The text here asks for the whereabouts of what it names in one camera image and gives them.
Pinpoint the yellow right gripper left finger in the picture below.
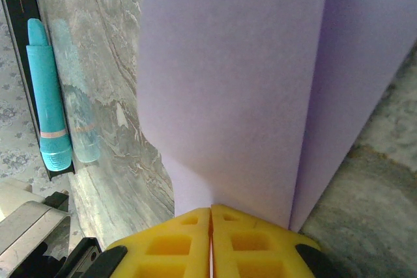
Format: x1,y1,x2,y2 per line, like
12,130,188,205
104,206,212,278

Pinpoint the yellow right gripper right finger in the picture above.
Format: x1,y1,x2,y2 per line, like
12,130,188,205
211,204,322,278

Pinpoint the teal toy microphone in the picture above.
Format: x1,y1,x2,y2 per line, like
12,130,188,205
25,18,72,172

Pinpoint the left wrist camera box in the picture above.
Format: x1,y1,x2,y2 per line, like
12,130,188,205
0,180,71,278

